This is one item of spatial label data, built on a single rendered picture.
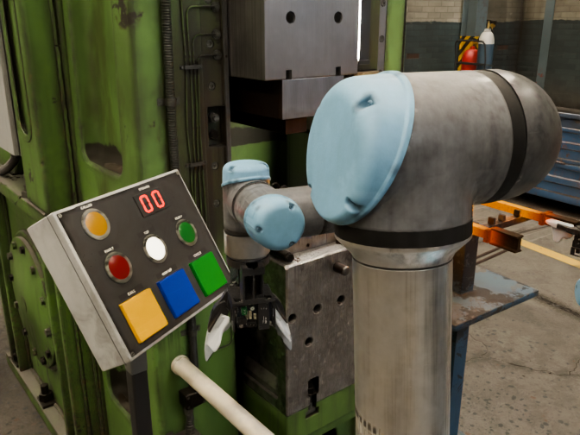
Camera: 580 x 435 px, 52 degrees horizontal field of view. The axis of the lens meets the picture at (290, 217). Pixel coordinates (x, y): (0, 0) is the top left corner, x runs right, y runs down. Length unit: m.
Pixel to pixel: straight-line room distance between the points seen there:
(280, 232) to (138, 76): 0.70
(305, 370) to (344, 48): 0.86
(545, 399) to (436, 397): 2.26
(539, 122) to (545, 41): 10.12
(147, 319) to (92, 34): 0.92
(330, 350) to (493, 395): 1.17
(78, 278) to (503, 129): 0.76
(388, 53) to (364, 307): 1.45
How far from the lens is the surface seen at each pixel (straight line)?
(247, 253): 0.94
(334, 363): 1.75
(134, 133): 1.44
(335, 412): 1.86
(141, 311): 1.08
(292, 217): 0.81
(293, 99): 1.47
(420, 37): 9.48
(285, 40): 1.44
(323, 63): 1.52
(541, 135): 0.52
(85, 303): 1.07
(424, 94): 0.47
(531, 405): 2.74
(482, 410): 2.64
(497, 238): 1.65
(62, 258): 1.07
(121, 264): 1.09
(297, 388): 1.69
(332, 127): 0.48
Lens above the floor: 1.50
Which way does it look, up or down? 18 degrees down
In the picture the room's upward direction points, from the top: straight up
